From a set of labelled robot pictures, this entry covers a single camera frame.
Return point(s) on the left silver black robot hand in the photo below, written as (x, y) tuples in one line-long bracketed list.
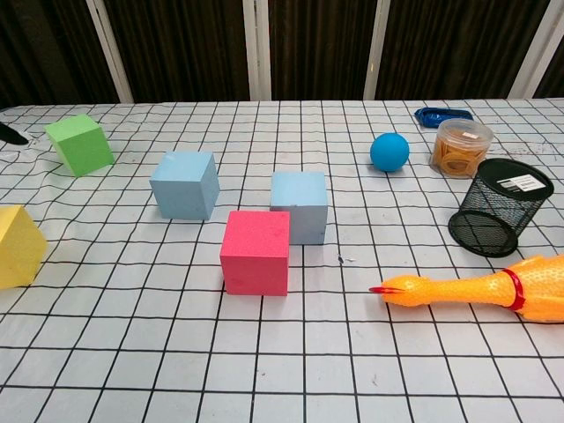
[(11, 134)]

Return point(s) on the green foam cube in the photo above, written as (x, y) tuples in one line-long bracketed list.
[(81, 145)]

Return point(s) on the yellow foam cube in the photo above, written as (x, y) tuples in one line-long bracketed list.
[(17, 251)]

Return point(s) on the light blue foam cube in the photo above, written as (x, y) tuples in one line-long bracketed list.
[(183, 189), (299, 194)]

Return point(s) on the pink foam cube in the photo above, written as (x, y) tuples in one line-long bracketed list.
[(255, 255)]

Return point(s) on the white black grid tablecloth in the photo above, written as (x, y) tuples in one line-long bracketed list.
[(264, 352)]

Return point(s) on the blue rubber ball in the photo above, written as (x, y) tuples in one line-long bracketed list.
[(390, 152)]

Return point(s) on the blue plastic packet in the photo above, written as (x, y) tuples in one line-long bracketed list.
[(436, 116)]

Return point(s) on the clear jar of rubber bands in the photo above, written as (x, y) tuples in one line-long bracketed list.
[(460, 152)]

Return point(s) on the black mesh pen holder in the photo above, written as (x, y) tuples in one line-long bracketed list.
[(493, 211)]

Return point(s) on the orange rubber chicken toy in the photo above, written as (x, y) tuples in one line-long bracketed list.
[(484, 291)]

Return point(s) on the white metal frame pole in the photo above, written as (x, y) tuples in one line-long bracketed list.
[(375, 48), (533, 48), (110, 53), (257, 48)]

